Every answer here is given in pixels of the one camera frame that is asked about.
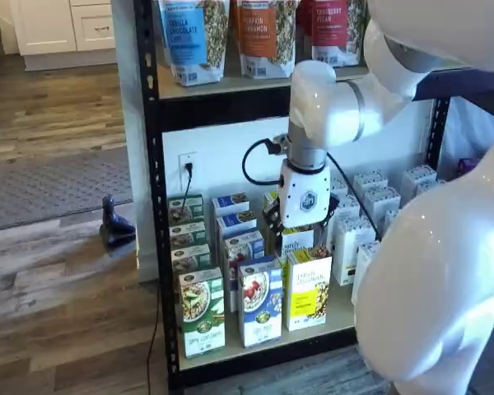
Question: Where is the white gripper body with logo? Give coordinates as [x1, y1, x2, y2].
[277, 159, 333, 230]

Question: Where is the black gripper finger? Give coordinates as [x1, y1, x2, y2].
[316, 194, 340, 249]
[263, 196, 285, 257]

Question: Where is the blue white cereal box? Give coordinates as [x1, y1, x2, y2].
[216, 209, 259, 240]
[212, 192, 250, 218]
[237, 254, 283, 350]
[223, 230, 265, 314]

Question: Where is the white box with dark label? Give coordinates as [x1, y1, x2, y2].
[330, 177, 350, 198]
[333, 216, 378, 287]
[351, 241, 382, 304]
[336, 193, 364, 219]

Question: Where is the yellow white granola box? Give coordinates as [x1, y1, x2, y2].
[286, 245, 333, 332]
[279, 227, 316, 258]
[264, 191, 282, 215]

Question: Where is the green white cereal box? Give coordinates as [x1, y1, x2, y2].
[178, 267, 226, 359]
[168, 221, 207, 250]
[170, 243, 212, 276]
[167, 193, 205, 226]

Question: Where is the white patterned carton box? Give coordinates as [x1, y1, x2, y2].
[414, 179, 448, 198]
[401, 164, 437, 209]

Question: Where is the black metal shelf rack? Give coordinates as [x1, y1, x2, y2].
[133, 0, 494, 390]

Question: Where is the purple package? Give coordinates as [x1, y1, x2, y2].
[456, 158, 478, 176]

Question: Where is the dark blue plastic object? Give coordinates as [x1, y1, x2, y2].
[100, 196, 136, 249]

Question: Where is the orange purely elizabeth granola pouch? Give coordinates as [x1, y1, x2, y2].
[229, 0, 243, 42]
[236, 0, 300, 79]

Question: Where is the red purely elizabeth granola pouch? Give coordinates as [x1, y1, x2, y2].
[295, 0, 314, 63]
[310, 0, 366, 67]

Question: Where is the blue purely elizabeth granola pouch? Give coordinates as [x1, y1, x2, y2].
[158, 0, 226, 87]

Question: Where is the grey door mat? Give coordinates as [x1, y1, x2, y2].
[0, 146, 135, 234]

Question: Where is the white cabinet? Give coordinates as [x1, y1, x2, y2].
[14, 0, 119, 72]

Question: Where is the long black cable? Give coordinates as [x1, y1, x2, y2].
[325, 151, 384, 243]

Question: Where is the short looped black cable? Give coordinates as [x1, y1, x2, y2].
[241, 137, 283, 186]

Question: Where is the black power cord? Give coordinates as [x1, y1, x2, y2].
[146, 162, 194, 395]

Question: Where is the white wall outlet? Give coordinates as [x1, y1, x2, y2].
[178, 151, 198, 188]

